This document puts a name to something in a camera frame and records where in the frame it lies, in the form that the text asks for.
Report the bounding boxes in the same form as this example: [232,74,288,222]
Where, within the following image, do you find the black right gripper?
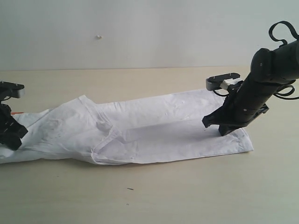
[202,77,276,136]

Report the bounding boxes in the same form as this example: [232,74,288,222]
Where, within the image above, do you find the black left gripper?
[0,103,28,150]

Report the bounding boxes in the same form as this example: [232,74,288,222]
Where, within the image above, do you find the white t-shirt red Chinese lettering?
[0,89,253,165]

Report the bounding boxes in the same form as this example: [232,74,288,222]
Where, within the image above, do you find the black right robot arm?
[202,41,299,136]

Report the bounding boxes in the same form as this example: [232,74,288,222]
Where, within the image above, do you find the orange size tag on string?
[11,112,24,115]

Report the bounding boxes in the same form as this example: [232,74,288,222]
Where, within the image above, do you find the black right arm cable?
[268,20,299,45]

